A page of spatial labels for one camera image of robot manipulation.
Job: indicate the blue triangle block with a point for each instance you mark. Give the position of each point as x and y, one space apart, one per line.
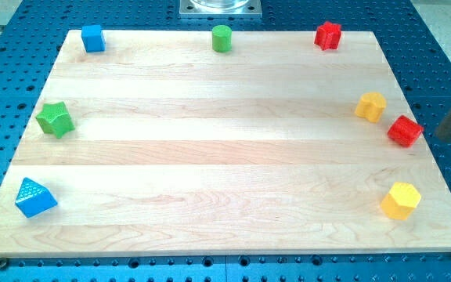
34 198

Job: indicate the green cylinder block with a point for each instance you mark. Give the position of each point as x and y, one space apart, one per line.
221 38

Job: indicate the yellow heart block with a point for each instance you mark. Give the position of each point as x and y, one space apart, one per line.
371 106

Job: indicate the blue cube block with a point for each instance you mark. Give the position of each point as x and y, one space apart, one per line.
93 39

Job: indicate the wooden board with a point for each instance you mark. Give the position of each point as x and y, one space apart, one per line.
181 150

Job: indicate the green star block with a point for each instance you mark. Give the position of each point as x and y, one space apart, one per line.
55 119

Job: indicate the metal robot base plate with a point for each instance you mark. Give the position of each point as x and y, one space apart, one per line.
219 8

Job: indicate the yellow hexagon block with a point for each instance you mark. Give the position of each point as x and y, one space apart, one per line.
401 200

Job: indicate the red star block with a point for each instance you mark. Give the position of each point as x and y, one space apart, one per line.
328 36

